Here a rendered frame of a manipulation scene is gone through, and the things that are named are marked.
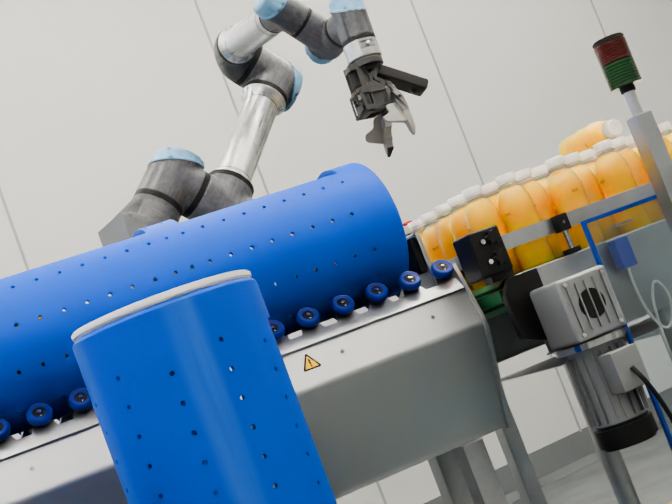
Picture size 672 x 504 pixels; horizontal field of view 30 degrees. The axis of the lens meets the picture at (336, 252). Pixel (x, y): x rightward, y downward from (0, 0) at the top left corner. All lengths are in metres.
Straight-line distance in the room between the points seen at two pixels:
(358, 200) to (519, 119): 4.12
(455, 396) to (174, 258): 0.61
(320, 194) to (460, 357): 0.42
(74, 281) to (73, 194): 3.08
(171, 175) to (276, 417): 1.19
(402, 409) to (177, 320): 0.79
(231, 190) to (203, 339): 1.20
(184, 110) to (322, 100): 0.70
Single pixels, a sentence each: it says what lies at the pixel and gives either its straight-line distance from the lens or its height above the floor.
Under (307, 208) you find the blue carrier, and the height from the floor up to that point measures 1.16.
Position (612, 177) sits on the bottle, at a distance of 2.63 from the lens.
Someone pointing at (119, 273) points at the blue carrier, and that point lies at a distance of 2.27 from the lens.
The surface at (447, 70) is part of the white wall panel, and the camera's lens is 6.36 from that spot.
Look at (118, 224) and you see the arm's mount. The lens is 2.78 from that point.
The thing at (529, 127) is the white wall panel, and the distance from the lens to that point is 6.52.
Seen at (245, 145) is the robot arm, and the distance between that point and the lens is 2.99.
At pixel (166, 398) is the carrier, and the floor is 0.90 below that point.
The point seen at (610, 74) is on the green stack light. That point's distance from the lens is 2.47.
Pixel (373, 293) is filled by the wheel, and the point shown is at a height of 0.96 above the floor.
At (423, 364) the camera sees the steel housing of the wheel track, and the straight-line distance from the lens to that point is 2.41.
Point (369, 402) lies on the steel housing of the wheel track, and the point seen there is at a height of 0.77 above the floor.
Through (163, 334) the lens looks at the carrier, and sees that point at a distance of 1.72.
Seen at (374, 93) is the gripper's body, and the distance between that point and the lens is 2.67.
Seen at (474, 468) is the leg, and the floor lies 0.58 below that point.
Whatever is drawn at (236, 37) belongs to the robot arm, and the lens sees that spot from 2.99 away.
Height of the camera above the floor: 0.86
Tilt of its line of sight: 5 degrees up
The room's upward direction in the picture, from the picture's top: 21 degrees counter-clockwise
